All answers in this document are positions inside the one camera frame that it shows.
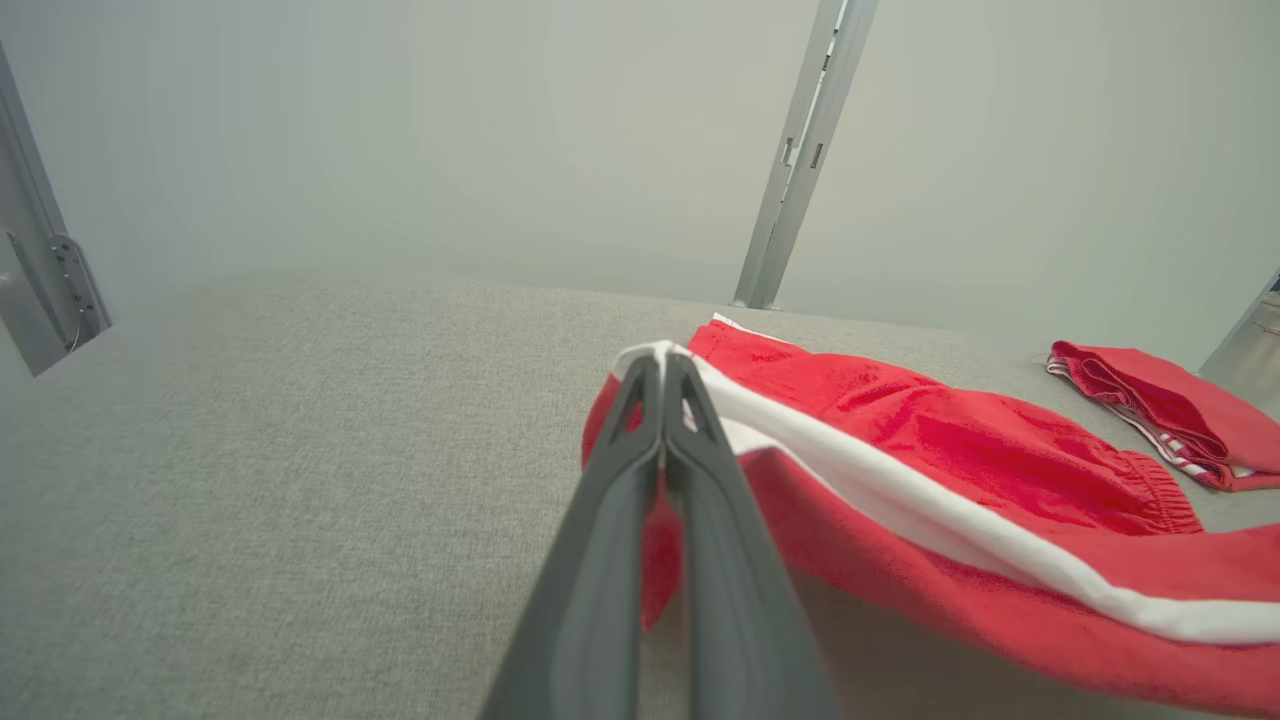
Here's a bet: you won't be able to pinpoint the grey post with hinge bracket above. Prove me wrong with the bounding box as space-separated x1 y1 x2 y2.
0 40 113 379

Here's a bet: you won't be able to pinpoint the grey double partition post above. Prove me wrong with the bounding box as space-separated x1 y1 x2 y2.
733 0 881 311

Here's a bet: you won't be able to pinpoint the red shorts with white stripe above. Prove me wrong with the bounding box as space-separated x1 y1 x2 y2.
580 313 1280 720

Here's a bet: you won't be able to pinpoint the red white numbered jersey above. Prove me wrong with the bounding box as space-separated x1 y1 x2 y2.
1045 340 1280 493

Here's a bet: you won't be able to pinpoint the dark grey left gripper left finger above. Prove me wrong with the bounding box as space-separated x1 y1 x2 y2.
480 355 666 720

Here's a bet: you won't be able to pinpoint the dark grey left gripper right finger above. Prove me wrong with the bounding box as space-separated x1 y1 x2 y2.
662 353 841 720

